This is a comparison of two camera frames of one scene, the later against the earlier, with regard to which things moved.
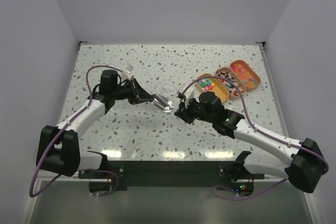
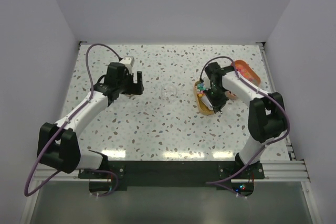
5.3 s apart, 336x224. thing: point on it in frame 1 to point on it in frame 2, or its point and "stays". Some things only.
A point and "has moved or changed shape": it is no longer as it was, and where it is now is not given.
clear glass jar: [169, 91] stays
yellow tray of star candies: [212, 85] has moved or changed shape
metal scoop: [162, 103] has moved or changed shape
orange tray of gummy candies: [250, 80] stays
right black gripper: [184, 113] to [218, 105]
